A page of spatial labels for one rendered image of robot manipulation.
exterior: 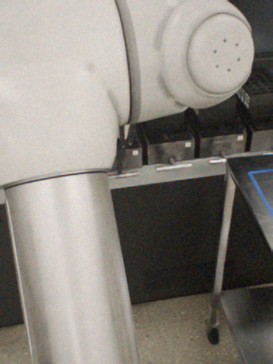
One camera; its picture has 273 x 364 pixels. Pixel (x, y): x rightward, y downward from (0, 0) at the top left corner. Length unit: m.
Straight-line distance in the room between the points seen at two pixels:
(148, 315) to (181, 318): 0.13
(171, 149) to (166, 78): 0.84
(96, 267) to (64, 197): 0.07
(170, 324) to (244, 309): 0.38
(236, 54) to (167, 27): 0.06
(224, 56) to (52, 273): 0.24
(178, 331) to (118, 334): 1.35
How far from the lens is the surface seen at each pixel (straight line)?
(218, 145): 1.27
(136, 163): 1.23
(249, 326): 1.46
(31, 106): 0.38
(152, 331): 1.76
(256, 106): 1.34
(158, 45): 0.41
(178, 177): 1.30
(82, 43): 0.39
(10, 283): 1.56
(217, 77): 0.39
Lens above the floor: 1.49
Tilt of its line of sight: 39 degrees down
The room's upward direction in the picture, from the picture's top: 2 degrees counter-clockwise
